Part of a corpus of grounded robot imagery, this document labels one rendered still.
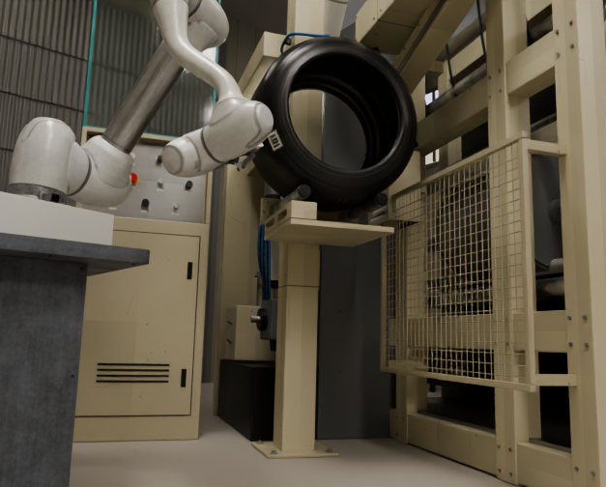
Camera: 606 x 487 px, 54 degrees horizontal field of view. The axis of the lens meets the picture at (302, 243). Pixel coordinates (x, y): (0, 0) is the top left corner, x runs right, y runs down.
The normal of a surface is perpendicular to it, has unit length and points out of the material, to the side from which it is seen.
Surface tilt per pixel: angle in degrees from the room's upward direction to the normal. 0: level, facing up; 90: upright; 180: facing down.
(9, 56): 90
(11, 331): 90
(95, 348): 90
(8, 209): 90
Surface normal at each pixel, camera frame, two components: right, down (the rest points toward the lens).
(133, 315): 0.30, -0.14
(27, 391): 0.61, -0.11
